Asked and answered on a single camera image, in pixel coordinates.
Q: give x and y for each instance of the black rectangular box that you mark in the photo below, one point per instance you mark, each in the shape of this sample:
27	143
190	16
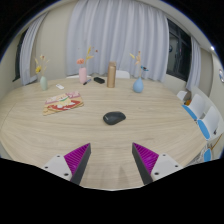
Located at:
99	80

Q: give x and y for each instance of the pink vase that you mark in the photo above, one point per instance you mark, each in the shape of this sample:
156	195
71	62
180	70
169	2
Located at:
83	76

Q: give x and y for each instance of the black computer mouse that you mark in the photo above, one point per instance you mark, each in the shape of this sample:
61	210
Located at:
114	118

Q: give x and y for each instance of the dark window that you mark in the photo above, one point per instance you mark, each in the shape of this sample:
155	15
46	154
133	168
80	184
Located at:
178	50
18	60

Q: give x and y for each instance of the white remote control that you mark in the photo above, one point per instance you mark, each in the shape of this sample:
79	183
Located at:
59	86

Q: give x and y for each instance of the wide white curtain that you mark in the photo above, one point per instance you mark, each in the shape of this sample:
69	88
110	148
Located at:
116	33

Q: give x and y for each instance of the narrow white curtain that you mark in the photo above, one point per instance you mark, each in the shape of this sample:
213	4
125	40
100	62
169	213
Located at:
29	56
194	66

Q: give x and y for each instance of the gold drink bottle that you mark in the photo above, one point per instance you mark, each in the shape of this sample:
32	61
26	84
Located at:
111	75

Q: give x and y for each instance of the white chair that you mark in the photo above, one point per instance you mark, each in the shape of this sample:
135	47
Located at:
73	76
122	74

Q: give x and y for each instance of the blue and white chairs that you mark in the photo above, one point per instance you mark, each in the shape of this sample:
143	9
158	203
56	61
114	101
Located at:
211	121

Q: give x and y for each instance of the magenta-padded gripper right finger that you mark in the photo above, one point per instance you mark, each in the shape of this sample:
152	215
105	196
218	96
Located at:
164	164

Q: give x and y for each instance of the pink and yellow dried flowers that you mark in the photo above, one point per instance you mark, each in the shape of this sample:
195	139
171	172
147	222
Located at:
80	61

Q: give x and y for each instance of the beige and blue dried flowers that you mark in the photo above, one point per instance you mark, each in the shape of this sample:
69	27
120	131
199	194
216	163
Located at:
138	60

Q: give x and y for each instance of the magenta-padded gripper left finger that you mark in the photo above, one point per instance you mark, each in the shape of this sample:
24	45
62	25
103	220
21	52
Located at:
60	165

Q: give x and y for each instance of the blue vase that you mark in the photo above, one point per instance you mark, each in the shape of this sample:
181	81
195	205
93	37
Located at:
138	86

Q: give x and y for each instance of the cartoon print mouse pad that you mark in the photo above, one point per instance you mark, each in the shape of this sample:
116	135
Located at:
62	103

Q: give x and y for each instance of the blue and black marker pen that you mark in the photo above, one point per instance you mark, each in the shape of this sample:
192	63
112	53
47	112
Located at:
87	82

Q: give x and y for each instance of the pale green vase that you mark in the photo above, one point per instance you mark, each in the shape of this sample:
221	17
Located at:
43	84

